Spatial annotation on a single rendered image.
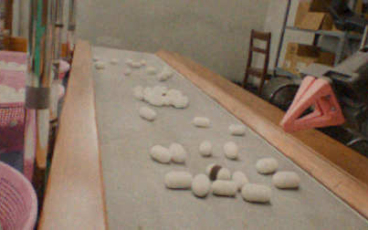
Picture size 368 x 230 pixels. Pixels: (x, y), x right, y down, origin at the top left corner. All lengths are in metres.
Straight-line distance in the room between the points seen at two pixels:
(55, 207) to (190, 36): 5.13
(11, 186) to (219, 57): 5.23
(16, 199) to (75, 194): 0.05
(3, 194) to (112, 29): 4.95
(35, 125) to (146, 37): 4.96
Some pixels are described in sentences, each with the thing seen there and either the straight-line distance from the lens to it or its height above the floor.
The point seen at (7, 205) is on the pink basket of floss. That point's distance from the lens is 0.41.
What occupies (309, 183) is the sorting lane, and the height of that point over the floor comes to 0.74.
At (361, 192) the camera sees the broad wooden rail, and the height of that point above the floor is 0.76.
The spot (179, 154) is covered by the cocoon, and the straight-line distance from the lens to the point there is 0.52.
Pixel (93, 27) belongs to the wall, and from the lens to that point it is 5.31.
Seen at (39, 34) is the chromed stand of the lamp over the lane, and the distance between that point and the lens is 0.38.
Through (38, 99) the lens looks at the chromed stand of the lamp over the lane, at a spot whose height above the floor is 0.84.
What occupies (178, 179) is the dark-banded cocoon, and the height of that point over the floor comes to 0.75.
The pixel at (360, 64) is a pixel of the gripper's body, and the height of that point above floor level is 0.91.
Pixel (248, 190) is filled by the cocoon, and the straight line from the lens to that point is 0.45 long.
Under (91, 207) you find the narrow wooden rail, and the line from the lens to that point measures 0.35.
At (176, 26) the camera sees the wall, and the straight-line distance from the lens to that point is 5.38.
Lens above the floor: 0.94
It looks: 15 degrees down
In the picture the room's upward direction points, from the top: 9 degrees clockwise
